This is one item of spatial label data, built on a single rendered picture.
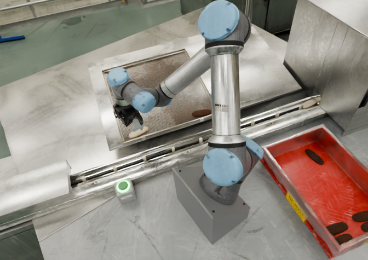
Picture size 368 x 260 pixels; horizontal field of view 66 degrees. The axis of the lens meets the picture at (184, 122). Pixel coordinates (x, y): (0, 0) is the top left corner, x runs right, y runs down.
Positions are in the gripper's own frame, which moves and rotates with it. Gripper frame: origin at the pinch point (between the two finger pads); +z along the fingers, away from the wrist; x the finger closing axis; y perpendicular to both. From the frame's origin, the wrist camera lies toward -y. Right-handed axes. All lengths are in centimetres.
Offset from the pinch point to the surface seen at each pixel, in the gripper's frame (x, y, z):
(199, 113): 16.8, -26.6, 5.6
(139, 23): -201, -169, 146
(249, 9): -15, -119, 10
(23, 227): -5, 63, 13
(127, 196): 21.6, 25.9, 3.4
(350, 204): 91, -30, 2
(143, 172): 18.1, 13.8, 5.8
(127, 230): 30.6, 34.9, 6.2
